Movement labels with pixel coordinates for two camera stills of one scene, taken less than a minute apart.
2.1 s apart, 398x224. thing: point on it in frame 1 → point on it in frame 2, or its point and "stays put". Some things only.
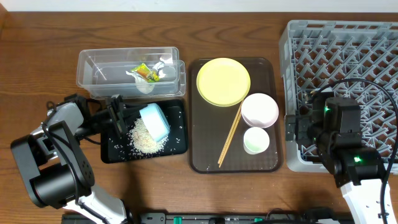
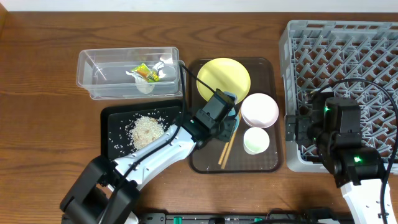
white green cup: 255,140 stays put
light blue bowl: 156,121 → 232,111
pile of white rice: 142,140 stays put
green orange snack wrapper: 143,70 stays put
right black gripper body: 290,127 stays put
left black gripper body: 117,115 → 229,125
